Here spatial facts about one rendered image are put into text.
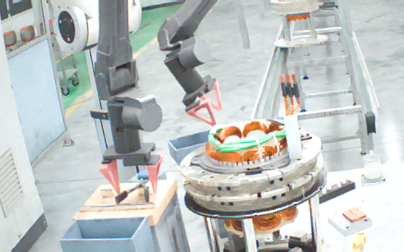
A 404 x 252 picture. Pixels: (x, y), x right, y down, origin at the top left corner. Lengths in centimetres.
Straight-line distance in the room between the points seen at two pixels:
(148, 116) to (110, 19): 20
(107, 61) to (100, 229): 35
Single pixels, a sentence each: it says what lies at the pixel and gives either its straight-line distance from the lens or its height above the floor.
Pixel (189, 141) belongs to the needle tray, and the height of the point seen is 105.
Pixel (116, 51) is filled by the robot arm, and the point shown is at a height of 140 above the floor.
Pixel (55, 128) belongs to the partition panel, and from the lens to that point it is 590.
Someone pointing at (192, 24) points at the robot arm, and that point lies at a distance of 171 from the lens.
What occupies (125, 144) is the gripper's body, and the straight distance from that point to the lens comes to 137.
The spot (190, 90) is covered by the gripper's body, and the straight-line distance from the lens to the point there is 174.
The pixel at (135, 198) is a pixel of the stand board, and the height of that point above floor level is 107.
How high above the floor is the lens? 158
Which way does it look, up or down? 16 degrees down
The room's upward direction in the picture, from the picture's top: 11 degrees counter-clockwise
